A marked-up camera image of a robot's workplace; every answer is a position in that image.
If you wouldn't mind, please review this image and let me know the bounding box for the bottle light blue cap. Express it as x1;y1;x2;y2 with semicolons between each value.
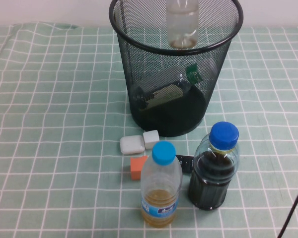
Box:
140;141;183;228

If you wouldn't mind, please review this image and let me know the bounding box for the black mesh wastebasket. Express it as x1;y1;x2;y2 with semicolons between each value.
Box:
108;0;244;137

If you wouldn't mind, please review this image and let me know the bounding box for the green checked tablecloth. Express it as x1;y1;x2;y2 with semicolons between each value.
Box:
0;22;298;238

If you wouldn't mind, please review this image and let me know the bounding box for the pale grey cube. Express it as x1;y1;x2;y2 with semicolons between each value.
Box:
143;130;160;150

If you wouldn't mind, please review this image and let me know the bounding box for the bottle beige cap brown label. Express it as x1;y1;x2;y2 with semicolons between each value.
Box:
165;0;199;49

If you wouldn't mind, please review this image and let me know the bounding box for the clear bottle white cap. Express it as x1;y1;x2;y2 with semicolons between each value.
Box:
133;63;204;111

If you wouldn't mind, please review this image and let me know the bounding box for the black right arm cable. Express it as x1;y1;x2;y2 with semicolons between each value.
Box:
277;177;298;238

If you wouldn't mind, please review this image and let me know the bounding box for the black remote control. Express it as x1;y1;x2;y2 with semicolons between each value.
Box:
175;155;195;174

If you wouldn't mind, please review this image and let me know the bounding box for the orange cube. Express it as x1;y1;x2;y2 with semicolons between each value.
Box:
130;155;149;181

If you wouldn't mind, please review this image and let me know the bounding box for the dark liquid bottle blue cap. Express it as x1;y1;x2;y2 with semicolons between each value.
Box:
187;121;240;211

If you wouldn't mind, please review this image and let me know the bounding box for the white rounded plastic case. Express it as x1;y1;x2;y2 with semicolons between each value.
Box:
120;135;145;156

